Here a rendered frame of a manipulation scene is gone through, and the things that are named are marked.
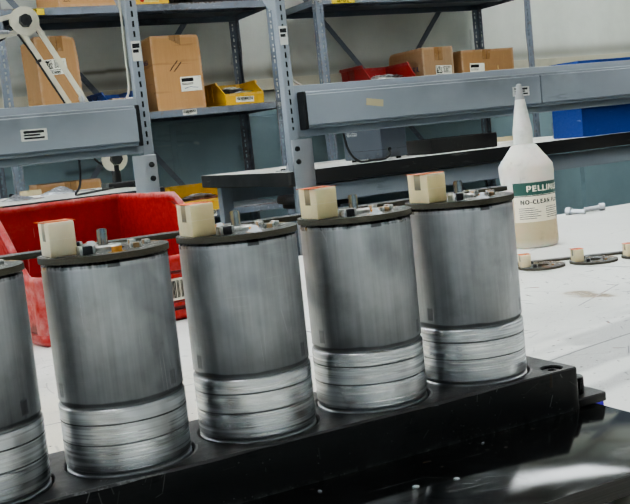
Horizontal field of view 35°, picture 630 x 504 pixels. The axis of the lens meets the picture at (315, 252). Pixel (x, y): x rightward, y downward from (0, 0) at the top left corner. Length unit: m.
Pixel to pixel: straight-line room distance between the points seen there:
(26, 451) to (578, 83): 3.11
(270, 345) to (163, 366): 0.02
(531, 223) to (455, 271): 0.40
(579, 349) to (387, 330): 0.15
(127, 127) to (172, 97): 1.86
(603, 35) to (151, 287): 6.07
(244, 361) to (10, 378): 0.04
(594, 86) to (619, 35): 3.03
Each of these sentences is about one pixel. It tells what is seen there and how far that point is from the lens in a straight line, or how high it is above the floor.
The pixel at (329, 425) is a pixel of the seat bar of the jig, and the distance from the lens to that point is 0.21.
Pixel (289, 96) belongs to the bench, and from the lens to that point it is 2.75.
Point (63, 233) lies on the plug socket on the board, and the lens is 0.19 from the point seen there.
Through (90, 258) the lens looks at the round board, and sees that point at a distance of 0.19.
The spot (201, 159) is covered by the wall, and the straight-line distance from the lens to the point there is 4.87.
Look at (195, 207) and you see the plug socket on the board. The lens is 0.20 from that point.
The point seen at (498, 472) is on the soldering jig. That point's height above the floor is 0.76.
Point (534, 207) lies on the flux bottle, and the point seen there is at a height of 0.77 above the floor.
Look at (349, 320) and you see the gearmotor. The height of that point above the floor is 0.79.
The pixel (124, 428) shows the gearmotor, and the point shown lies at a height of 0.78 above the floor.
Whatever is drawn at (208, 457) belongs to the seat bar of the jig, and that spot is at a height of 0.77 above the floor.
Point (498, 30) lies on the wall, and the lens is 5.77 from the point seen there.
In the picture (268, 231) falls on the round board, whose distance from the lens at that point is 0.20.
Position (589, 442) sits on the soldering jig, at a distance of 0.22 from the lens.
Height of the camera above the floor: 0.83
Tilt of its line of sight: 6 degrees down
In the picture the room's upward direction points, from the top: 6 degrees counter-clockwise
